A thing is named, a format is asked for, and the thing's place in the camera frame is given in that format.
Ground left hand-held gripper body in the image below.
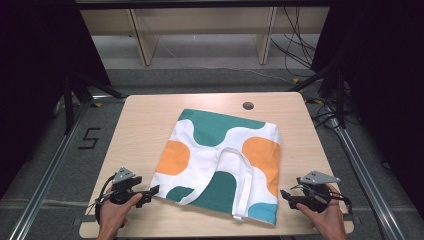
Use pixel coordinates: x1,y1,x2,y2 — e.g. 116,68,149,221
108,166,144,206

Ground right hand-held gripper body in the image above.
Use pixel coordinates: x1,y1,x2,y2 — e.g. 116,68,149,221
296,170,342,214

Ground white tote bag colourful blobs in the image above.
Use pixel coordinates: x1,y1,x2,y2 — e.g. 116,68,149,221
148,108,283,227

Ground person's left hand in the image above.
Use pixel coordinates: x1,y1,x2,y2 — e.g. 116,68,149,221
96,192,144,240

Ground person's right hand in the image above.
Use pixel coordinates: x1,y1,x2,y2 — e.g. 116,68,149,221
295,183,349,240

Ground black tape floor mark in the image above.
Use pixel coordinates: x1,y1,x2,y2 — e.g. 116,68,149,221
78,127,102,150

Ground black metal stand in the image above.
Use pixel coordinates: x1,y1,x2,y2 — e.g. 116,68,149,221
61,69,126,136
287,49,348,130

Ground black curtain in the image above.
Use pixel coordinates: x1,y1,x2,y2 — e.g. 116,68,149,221
310,0,424,214
0,0,112,198

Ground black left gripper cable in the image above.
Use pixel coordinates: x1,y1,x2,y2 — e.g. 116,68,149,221
87,174,117,225

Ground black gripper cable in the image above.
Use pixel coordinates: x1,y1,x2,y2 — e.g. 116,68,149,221
329,190,354,215
87,174,117,225

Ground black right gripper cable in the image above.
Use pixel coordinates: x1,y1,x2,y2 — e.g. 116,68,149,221
329,190,354,215

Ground aluminium floor rail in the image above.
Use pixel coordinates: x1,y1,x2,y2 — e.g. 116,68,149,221
7,96,95,240
325,106,408,240

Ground bundle of black floor cables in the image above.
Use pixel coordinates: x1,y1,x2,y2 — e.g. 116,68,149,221
270,6,334,78

